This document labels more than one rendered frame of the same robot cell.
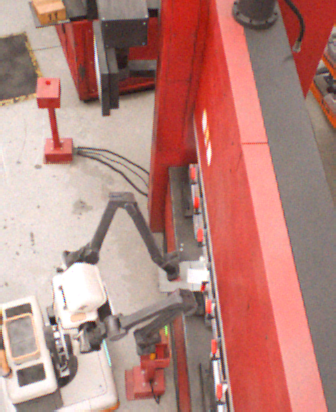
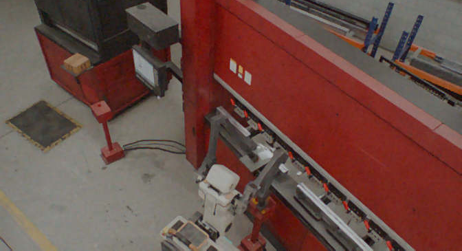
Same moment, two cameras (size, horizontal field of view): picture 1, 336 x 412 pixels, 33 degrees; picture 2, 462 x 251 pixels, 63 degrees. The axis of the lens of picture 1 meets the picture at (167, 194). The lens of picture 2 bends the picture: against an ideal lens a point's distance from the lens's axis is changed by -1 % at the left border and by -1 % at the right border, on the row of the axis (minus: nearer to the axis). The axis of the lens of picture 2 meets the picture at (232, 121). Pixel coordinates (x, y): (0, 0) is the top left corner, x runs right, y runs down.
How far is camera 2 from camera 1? 1.35 m
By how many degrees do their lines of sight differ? 23
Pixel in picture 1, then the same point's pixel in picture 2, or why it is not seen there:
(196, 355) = (288, 194)
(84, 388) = not seen: outside the picture
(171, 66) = (200, 45)
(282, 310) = (372, 86)
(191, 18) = (207, 12)
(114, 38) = (162, 42)
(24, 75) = (59, 122)
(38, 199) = (117, 186)
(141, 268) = not seen: hidden behind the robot
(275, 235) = (343, 63)
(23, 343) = (196, 238)
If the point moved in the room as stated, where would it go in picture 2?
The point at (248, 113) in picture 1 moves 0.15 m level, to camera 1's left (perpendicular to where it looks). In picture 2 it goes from (286, 27) to (268, 31)
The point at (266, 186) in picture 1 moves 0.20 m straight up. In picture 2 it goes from (321, 49) to (328, 21)
